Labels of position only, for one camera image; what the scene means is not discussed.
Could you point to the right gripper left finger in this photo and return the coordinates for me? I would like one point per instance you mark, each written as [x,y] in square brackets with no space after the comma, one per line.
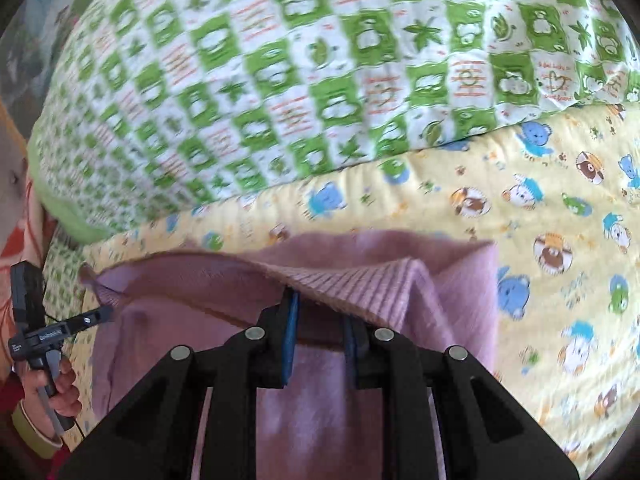
[194,413]

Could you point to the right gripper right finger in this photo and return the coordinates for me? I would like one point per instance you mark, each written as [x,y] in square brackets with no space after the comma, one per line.
[444,416]

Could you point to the purple knit sweater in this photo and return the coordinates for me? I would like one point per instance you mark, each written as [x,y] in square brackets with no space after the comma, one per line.
[435,291]

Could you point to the green checkered quilt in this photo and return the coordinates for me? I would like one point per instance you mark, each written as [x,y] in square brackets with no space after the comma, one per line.
[157,106]

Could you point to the green checkered pillow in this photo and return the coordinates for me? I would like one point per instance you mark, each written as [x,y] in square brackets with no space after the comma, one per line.
[63,294]

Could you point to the yellow cartoon bear bedsheet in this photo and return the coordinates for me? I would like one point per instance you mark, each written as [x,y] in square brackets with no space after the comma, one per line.
[567,229]

